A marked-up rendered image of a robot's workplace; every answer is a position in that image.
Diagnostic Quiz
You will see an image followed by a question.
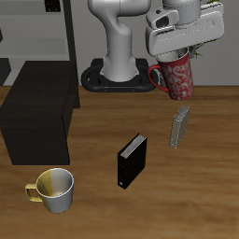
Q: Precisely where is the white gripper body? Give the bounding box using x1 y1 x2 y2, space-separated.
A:
145 3 226 58

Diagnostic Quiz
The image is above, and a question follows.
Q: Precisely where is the red patterned mug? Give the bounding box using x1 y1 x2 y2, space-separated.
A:
147 49 195 102

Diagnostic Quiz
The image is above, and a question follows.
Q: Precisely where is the grey shelf unit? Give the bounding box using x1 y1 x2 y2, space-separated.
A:
0 0 77 87

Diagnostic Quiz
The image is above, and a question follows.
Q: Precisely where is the yellow and white mug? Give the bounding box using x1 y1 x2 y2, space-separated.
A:
24 167 76 215

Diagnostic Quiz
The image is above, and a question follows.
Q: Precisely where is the green pot plant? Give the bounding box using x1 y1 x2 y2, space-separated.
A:
188 0 225 61

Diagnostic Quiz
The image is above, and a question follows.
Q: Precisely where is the grey book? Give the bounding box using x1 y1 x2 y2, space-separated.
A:
168 104 191 149

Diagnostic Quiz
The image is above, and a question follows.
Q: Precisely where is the black book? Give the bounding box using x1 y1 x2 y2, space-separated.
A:
117 133 148 190

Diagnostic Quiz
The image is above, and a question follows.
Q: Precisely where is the dark brown desk caddy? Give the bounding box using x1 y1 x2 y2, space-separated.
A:
0 60 81 166

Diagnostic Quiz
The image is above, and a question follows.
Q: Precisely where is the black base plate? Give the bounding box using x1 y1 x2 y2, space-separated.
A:
80 57 159 93

